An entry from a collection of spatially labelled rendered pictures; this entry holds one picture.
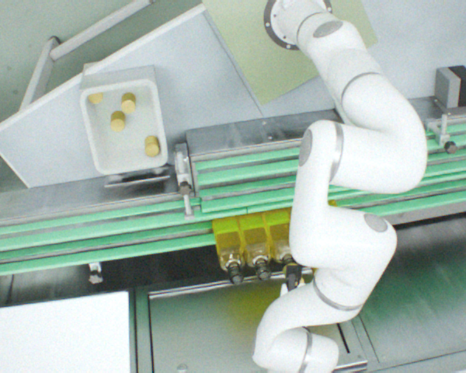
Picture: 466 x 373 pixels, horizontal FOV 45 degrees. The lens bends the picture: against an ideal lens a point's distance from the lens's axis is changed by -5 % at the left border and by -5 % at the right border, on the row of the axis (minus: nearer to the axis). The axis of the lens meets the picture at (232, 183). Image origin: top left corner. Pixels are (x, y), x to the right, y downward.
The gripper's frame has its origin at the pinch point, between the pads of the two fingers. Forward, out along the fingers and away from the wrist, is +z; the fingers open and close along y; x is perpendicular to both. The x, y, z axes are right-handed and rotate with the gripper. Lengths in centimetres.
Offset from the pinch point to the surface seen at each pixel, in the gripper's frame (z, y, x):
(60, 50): 80, 22, 76
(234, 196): 20.4, 6.4, 14.1
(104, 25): 84, 28, 61
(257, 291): 9.4, -12.6, 9.3
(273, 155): 26.4, 13.6, 5.0
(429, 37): 52, 31, -34
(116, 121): 26, 24, 40
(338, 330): -2.7, -12.7, -9.2
